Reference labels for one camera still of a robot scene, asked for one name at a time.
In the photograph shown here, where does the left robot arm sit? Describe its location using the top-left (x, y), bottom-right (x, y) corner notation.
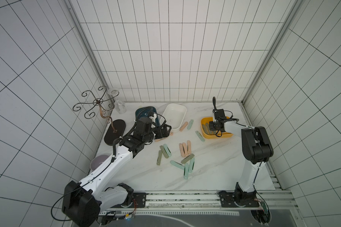
top-left (61, 117), bottom-right (172, 227)

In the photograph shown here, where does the mint knife by white box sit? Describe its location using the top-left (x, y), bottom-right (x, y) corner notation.
top-left (187, 119), bottom-right (194, 130)

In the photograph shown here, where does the mint knife lower vertical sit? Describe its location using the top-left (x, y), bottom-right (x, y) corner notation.
top-left (183, 163), bottom-right (189, 180)

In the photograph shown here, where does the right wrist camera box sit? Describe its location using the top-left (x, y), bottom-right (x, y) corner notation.
top-left (213, 109), bottom-right (227, 121)

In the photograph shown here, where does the mint knife lower flat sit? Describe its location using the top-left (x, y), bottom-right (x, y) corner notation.
top-left (170, 160), bottom-right (185, 170)

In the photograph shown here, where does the mint knife by yellow box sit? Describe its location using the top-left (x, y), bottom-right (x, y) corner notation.
top-left (195, 131), bottom-right (205, 142)

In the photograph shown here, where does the yellow storage box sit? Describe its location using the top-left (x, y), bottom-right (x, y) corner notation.
top-left (201, 117), bottom-right (233, 139)

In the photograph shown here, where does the dark teal storage box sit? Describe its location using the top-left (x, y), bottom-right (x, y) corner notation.
top-left (134, 106), bottom-right (160, 127)

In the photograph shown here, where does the black oval rack base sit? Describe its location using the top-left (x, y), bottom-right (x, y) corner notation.
top-left (104, 119), bottom-right (126, 146)

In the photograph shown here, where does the olive knife pair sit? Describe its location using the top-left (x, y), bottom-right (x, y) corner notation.
top-left (160, 145), bottom-right (169, 159)

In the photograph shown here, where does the white storage box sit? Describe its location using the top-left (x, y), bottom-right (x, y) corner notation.
top-left (162, 103), bottom-right (187, 131)

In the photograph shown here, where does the olive knife below pink cluster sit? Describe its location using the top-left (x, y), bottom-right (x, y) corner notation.
top-left (181, 154), bottom-right (195, 164)

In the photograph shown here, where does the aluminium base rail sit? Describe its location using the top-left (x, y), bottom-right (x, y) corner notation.
top-left (115, 190), bottom-right (297, 212)

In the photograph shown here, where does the mint knife lower right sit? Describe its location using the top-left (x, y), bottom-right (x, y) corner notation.
top-left (188, 158), bottom-right (195, 173)

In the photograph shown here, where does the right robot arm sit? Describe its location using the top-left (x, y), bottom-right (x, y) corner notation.
top-left (209, 119), bottom-right (274, 206)

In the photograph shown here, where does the clear wine glass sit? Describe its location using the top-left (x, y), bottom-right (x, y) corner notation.
top-left (108, 88), bottom-right (127, 114)

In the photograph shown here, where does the pink knife cluster left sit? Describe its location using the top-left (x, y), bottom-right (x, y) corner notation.
top-left (179, 143), bottom-right (186, 158)

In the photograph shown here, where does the metal scroll glass rack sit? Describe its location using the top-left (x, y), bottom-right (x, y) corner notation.
top-left (72, 86), bottom-right (120, 124)

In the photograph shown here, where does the mint knife left pair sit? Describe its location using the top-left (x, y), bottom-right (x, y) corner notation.
top-left (163, 144), bottom-right (172, 157)

